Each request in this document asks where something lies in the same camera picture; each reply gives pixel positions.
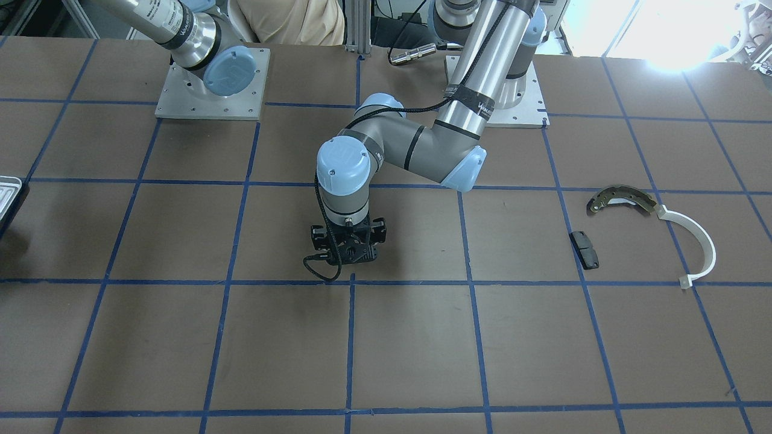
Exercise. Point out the aluminium frame post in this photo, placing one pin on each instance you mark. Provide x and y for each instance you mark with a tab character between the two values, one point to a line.
357	19

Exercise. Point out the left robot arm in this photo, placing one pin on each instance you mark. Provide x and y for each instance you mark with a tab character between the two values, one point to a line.
381	133

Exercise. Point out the olive brake shoe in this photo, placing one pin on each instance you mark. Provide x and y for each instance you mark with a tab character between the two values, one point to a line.
621	194

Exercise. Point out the person in beige shirt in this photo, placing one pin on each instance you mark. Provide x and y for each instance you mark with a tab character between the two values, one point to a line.
297	23

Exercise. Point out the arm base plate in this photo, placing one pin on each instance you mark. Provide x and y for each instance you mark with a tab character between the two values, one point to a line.
184	96
525	108

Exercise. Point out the silver cable connector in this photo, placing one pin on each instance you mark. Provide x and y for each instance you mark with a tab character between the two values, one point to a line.
402	59

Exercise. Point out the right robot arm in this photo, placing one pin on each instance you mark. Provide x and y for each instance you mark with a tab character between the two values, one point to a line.
200	38

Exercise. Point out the white plastic tray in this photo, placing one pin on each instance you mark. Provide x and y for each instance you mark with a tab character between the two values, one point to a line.
11	188

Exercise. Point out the black brake pad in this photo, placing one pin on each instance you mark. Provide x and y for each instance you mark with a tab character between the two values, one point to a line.
584	250

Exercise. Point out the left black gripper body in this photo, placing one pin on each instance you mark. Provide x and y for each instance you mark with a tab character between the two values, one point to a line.
318	236

